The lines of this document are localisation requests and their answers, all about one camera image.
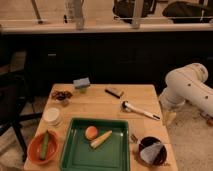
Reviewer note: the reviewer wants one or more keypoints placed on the black office chair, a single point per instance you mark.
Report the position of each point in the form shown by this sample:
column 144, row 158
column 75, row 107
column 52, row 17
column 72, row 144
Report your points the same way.
column 14, row 94

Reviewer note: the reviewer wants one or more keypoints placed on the grey cloth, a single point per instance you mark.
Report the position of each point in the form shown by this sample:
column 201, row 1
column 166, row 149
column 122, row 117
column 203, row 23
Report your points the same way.
column 149, row 154

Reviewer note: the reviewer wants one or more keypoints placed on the green cucumber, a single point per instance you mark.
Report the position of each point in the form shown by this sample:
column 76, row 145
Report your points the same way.
column 44, row 146

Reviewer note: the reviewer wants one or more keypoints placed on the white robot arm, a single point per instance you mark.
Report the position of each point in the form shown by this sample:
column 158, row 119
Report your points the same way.
column 188, row 83

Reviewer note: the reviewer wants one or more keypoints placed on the orange bowl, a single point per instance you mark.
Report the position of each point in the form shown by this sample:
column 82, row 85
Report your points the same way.
column 35, row 145

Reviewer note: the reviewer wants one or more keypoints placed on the dark brown bowl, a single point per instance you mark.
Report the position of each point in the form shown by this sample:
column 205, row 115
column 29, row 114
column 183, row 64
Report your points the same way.
column 147, row 141

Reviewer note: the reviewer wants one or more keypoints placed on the brown wooden block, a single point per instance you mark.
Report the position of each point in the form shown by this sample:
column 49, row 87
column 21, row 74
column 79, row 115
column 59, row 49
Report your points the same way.
column 114, row 92

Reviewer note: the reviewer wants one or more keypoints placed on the green plastic tray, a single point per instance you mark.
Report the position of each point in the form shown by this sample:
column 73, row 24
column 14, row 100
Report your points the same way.
column 112, row 155

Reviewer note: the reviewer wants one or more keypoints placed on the white handled dish brush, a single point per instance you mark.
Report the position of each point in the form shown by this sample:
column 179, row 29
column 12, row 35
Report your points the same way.
column 130, row 108

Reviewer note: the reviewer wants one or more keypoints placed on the orange peach fruit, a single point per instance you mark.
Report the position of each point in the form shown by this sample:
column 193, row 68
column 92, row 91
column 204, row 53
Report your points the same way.
column 91, row 132

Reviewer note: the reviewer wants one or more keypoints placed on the dark dried fruit pile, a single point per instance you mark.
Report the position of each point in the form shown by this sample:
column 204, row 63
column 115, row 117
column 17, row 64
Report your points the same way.
column 61, row 95

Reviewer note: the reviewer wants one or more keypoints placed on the blue sponge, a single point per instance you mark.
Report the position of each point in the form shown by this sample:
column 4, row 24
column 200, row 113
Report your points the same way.
column 81, row 83

